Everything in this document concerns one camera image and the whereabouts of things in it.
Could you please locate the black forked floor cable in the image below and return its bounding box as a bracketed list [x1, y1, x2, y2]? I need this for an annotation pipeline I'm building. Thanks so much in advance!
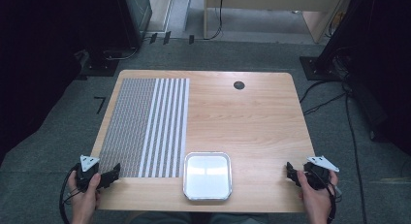
[299, 80, 348, 116]

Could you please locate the black hanging cable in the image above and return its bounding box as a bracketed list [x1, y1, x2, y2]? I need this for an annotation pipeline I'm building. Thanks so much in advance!
[205, 0, 225, 42]

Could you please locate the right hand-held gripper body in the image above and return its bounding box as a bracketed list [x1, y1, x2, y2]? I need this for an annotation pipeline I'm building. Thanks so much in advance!
[302, 155, 340, 191]

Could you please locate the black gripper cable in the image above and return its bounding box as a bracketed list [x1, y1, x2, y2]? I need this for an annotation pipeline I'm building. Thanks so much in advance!
[311, 168, 343, 224]
[58, 164, 81, 224]

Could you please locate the black stand base plate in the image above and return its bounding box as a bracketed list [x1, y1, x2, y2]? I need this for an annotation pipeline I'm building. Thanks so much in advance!
[299, 55, 344, 81]
[80, 57, 121, 78]

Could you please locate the black curtain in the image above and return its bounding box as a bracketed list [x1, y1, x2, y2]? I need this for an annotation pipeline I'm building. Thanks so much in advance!
[314, 0, 411, 157]
[0, 0, 130, 167]

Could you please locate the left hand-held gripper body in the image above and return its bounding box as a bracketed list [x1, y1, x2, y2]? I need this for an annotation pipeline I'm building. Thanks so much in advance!
[75, 154, 102, 193]

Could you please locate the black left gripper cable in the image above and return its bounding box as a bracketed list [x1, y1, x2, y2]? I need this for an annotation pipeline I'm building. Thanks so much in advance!
[58, 164, 81, 224]

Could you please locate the long black floor cable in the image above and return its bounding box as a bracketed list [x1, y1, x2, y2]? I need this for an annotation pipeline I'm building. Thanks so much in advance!
[342, 82, 368, 224]

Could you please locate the dark cabinet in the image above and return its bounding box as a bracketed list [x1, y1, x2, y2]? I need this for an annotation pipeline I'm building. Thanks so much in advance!
[114, 0, 153, 50]

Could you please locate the person's left hand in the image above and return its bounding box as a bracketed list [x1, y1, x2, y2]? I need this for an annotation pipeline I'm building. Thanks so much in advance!
[67, 170, 102, 218]

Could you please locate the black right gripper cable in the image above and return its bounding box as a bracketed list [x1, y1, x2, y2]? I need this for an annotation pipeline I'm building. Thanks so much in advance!
[311, 168, 343, 224]

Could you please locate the white metal tray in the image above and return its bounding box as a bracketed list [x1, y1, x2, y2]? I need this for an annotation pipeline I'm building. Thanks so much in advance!
[182, 151, 234, 202]

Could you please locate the grey striped placemat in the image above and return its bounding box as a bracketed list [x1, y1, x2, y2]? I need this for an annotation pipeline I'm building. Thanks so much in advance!
[97, 78, 191, 178]

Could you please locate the person's right hand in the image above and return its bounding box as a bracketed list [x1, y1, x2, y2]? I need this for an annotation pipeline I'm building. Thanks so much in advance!
[296, 169, 339, 219]

